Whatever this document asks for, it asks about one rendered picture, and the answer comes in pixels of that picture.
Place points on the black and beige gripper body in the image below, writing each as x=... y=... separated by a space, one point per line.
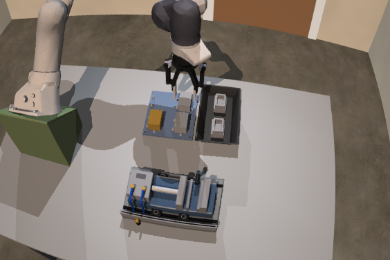
x=180 y=61

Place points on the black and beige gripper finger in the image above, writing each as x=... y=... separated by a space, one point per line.
x=195 y=82
x=167 y=65

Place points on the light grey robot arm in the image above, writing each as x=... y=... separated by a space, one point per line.
x=40 y=95

